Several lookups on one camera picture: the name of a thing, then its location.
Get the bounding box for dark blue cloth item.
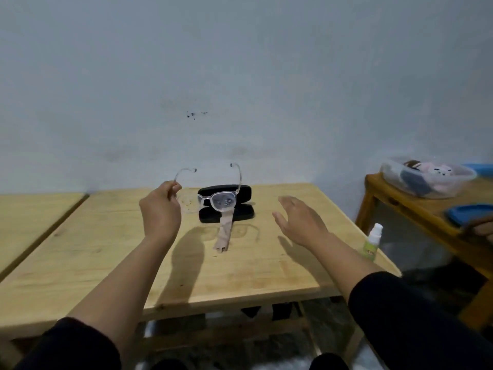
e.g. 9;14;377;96
400;169;434;197

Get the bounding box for black eyeglasses case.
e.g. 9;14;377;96
197;184;255;224

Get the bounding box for small white green spray bottle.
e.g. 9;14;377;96
362;223;384;262

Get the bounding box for large light wooden table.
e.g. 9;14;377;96
0;183;402;370

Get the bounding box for pink plush toy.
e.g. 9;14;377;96
415;162;455;181

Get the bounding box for person's right hand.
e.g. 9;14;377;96
272;196;330;249

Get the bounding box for person's right forearm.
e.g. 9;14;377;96
307;230;493;370

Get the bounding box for person's left hand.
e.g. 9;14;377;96
139;181;182;244

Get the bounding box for blue plastic lid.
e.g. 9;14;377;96
462;163;493;178
446;204;493;228

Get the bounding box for clear frame eyeglasses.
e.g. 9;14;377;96
174;163;242;213

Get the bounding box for clear plastic storage container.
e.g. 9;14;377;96
381;157;478;199

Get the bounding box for small orange wooden table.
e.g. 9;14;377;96
354;173;493;331

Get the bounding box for beige lens cleaning cloth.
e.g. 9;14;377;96
214;210;235;253

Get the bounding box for person's left forearm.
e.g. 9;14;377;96
13;234;175;370

